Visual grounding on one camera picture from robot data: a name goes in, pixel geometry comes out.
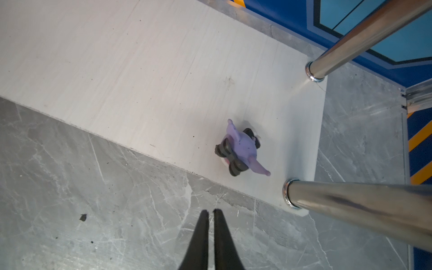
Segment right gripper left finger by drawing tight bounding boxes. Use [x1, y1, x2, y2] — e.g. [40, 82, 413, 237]
[178, 210, 209, 270]

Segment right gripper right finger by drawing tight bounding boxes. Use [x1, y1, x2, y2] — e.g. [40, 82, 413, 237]
[213, 209, 245, 270]

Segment purple toy car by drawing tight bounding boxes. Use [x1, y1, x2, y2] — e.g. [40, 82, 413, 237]
[214, 119, 271, 177]

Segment white two-tier shelf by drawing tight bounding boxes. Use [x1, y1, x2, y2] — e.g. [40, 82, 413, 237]
[1, 1, 432, 248]

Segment right aluminium corner post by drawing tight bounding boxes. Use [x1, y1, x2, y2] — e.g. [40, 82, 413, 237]
[402, 79, 432, 114]

